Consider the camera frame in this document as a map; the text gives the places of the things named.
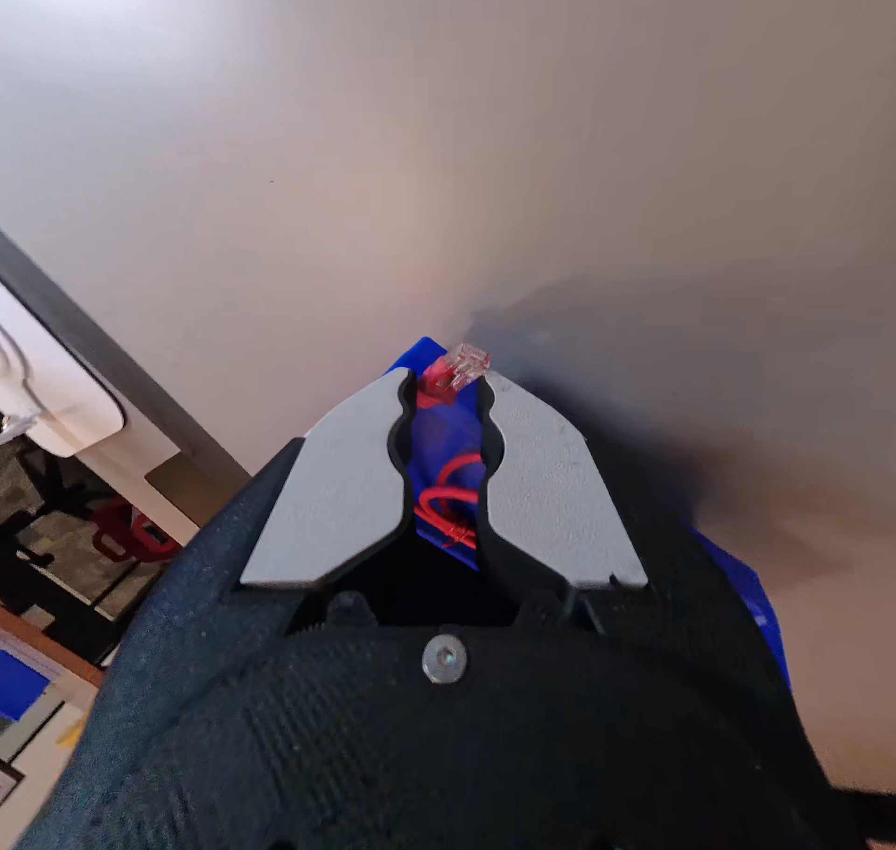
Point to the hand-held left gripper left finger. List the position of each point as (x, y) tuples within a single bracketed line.
[(336, 486)]

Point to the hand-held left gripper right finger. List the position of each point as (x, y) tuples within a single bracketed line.
[(560, 500)]

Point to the blue plastic bin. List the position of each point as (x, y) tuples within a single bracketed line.
[(742, 584)]

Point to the white stand base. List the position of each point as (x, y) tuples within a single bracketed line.
[(49, 388)]

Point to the blue box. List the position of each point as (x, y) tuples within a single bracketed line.
[(21, 682)]

